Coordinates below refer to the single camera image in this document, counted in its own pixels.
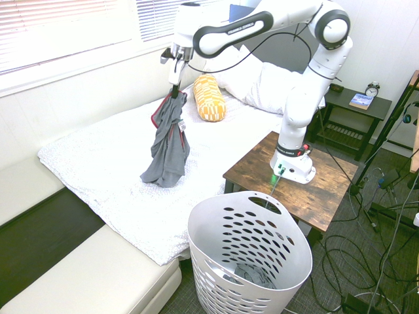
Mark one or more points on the blue book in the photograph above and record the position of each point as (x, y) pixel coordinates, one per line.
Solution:
(361, 101)

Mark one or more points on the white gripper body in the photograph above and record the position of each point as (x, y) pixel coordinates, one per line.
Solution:
(176, 73)

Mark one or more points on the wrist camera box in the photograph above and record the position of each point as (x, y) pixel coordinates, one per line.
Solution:
(175, 54)

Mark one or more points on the white perforated laundry basket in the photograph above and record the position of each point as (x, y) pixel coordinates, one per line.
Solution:
(209, 222)

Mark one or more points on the black nightstand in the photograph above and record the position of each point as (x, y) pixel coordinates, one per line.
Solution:
(360, 106)

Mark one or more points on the grey clothes in basket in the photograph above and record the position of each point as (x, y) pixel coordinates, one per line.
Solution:
(252, 276)

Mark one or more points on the small dark box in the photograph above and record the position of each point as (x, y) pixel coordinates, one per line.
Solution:
(336, 88)

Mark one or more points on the bed with white quilt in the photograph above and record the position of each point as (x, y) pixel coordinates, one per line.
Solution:
(114, 183)

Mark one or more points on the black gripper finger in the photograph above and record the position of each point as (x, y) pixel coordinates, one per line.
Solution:
(178, 91)
(173, 91)

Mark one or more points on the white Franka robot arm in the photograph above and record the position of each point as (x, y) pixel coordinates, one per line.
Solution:
(294, 108)

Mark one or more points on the yellow patterned bolster pillow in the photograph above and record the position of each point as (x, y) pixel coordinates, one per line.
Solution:
(209, 98)

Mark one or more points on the black alarm clock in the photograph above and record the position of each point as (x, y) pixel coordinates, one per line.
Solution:
(372, 90)

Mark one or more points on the wooden desk edge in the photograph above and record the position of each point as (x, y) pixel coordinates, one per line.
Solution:
(415, 131)

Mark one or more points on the white bed pillow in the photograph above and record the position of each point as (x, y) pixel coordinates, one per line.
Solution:
(239, 68)
(278, 88)

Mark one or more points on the grey headboard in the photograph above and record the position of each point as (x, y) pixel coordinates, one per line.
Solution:
(281, 49)

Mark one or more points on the wide white window blind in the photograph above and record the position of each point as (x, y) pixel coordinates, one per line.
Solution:
(65, 32)

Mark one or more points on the black light stand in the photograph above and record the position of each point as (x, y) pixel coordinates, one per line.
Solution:
(389, 127)

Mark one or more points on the rustic wooden side table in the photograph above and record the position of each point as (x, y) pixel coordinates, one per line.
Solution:
(314, 196)

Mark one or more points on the black power brick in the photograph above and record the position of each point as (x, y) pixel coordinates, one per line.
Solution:
(358, 304)

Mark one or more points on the grey shirt with red trim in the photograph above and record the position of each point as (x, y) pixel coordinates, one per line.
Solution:
(167, 153)

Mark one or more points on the black power adapter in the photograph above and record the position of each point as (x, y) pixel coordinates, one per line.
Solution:
(390, 178)

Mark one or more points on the cream padded bench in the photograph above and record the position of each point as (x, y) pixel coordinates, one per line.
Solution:
(82, 281)

